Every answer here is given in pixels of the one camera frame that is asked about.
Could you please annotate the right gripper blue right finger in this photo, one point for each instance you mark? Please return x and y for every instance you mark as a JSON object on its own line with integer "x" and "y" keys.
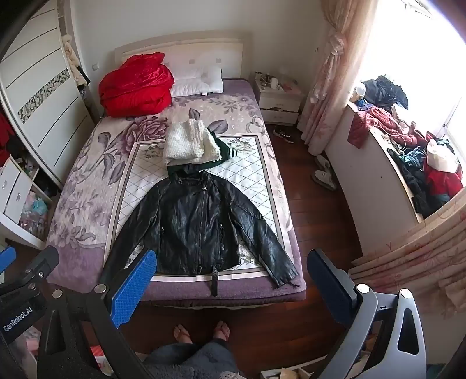
{"x": 399, "y": 350}

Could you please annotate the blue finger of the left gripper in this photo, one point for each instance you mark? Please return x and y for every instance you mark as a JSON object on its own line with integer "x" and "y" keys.
{"x": 7, "y": 257}

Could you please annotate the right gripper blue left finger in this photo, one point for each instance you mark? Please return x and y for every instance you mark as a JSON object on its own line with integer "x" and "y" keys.
{"x": 64, "y": 350}

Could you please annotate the black leather jacket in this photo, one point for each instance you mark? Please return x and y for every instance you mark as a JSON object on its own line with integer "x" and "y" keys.
{"x": 196, "y": 224}

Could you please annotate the pile of clothes on sill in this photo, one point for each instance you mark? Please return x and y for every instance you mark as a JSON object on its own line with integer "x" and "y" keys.
{"x": 428, "y": 164}

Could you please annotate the white drawer shelf unit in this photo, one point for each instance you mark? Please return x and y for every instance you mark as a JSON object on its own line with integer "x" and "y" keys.
{"x": 25, "y": 209}

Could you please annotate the person's legs and feet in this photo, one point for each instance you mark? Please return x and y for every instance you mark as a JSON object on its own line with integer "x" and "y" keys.
{"x": 184, "y": 359}

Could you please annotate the bed with floral cover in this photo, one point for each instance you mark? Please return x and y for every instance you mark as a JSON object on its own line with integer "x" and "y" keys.
{"x": 222, "y": 236}

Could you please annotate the white slippers on floor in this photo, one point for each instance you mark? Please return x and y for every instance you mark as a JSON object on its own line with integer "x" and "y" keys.
{"x": 323, "y": 175}

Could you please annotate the white sliding door wardrobe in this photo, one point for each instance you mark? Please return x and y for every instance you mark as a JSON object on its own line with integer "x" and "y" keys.
{"x": 40, "y": 95}

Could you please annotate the white fuzzy folded sweater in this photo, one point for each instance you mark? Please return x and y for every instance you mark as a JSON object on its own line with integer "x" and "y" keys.
{"x": 189, "y": 142}

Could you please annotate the green striped folded garment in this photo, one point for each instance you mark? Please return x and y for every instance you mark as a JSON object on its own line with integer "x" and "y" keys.
{"x": 222, "y": 150}

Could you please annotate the garment hanging by wardrobe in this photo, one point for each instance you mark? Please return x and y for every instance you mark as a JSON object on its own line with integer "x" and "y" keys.
{"x": 79, "y": 75}

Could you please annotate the red folded quilt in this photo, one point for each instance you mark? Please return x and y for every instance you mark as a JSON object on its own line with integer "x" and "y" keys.
{"x": 140, "y": 86}

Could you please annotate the dark sneaker on floor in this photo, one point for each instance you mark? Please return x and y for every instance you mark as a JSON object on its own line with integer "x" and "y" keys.
{"x": 283, "y": 135}

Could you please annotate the pink floral curtain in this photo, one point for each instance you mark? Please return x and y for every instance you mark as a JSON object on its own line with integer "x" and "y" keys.
{"x": 350, "y": 23}

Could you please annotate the white pillow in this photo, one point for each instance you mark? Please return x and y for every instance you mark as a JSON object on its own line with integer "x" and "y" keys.
{"x": 191, "y": 81}

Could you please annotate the white bedside nightstand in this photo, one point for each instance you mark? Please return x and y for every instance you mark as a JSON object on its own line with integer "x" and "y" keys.
{"x": 279, "y": 103}

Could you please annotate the beige bed headboard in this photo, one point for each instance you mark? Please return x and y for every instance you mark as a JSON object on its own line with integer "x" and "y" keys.
{"x": 230, "y": 50}

